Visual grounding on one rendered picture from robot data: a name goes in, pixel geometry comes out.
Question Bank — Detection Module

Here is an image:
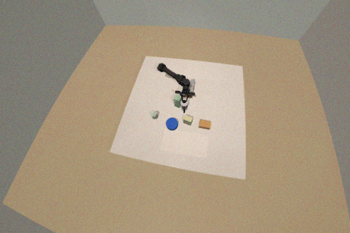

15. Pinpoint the blue short cylinder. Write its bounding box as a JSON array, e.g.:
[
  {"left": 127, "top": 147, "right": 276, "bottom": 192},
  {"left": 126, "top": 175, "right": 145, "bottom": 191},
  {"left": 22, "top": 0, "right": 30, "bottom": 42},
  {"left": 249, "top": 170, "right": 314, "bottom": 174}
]
[{"left": 166, "top": 118, "right": 178, "bottom": 131}]

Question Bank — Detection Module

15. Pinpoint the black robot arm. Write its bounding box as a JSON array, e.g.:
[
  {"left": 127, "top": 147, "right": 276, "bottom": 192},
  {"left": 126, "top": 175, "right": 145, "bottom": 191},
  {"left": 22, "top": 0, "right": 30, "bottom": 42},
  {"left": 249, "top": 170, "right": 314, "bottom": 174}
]
[{"left": 157, "top": 63, "right": 190, "bottom": 94}]

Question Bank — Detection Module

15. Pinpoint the small orange block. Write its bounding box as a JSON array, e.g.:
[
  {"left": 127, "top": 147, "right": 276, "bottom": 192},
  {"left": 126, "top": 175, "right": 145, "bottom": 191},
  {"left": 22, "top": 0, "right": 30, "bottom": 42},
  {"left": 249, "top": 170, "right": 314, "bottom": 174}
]
[{"left": 199, "top": 120, "right": 211, "bottom": 129}]

